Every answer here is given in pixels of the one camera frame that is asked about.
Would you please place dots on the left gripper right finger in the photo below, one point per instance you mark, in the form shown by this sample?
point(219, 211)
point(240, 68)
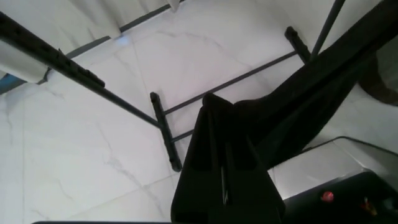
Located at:
point(252, 193)

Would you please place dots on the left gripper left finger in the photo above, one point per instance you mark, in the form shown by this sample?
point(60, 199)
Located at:
point(199, 186)

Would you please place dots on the black garment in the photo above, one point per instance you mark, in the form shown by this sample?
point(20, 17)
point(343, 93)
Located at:
point(311, 93)

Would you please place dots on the black clothes rack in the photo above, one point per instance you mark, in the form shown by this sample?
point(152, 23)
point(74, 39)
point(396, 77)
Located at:
point(77, 73)

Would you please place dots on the white curtain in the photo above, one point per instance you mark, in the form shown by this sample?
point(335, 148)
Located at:
point(77, 18)

